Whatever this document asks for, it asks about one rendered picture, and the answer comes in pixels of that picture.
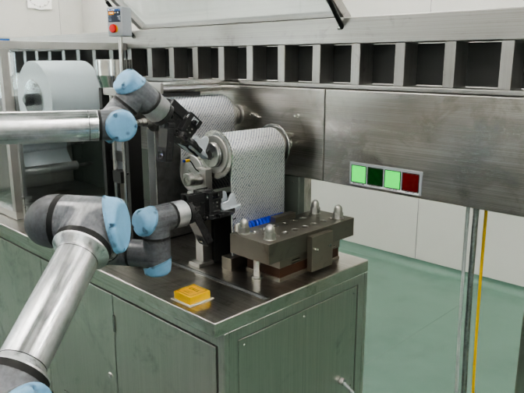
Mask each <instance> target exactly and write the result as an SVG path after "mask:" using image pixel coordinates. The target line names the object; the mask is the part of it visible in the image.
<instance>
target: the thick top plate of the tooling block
mask: <svg viewBox="0 0 524 393"><path fill-rule="evenodd" d="M332 217H333V213H331V212H327V211H320V214H311V213H310V211H307V212H304V213H301V214H296V217H295V218H292V219H289V220H286V221H281V222H278V223H274V222H268V223H265V224H262V225H257V226H254V227H251V228H250V234H249V235H240V234H238V232H233V233H230V253H234V254H237V255H240V256H242V257H246V258H249V259H251V260H255V261H258V262H261V263H263V264H267V265H271V264H274V263H277V262H279V261H282V260H285V259H288V258H290V257H294V256H296V255H299V254H301V253H305V252H307V236H308V235H312V234H315V233H318V232H322V231H324V230H327V229H330V230H333V242H336V241H338V240H341V239H344V238H347V237H350V236H352V235H353V226H354V218H352V217H348V216H345V215H343V219H333V218H332ZM268 224H272V225H273V226H274V232H275V238H276V240H275V241H265V240H264V232H265V228H266V226H267V225H268Z"/></svg>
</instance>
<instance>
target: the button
mask: <svg viewBox="0 0 524 393"><path fill-rule="evenodd" d="M174 295H175V299H177V300H180V301H182V302H184V303H186V304H189V305H193V304H195V303H198V302H201V301H203V300H205V299H209V298H210V290H207V289H204V288H202V287H200V286H198V285H194V284H193V285H189V286H186V287H184V288H181V289H178V290H175V291H174Z"/></svg>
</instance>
